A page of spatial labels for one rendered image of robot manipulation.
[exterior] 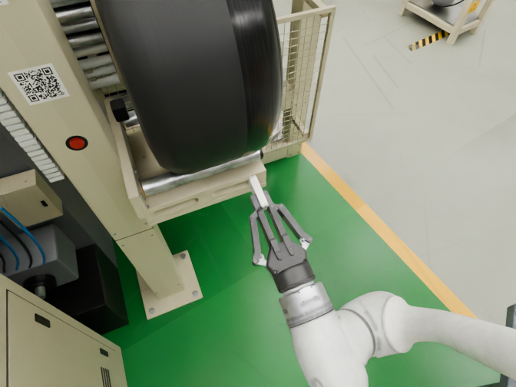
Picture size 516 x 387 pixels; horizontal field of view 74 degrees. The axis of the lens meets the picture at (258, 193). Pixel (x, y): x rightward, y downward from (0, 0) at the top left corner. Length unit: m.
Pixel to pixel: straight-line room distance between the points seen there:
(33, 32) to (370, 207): 1.73
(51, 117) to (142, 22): 0.33
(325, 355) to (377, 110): 2.15
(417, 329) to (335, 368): 0.17
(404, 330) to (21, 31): 0.84
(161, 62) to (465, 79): 2.77
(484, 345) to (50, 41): 0.82
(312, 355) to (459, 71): 2.82
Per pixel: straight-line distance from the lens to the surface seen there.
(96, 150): 0.91
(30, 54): 0.77
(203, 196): 0.98
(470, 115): 2.84
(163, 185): 0.93
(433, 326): 0.67
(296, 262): 0.67
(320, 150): 2.24
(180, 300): 1.74
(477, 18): 3.69
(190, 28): 0.61
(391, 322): 0.71
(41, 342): 1.10
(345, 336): 0.65
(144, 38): 0.61
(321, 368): 0.64
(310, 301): 0.63
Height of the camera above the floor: 1.63
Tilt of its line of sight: 55 degrees down
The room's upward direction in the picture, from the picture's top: straight up
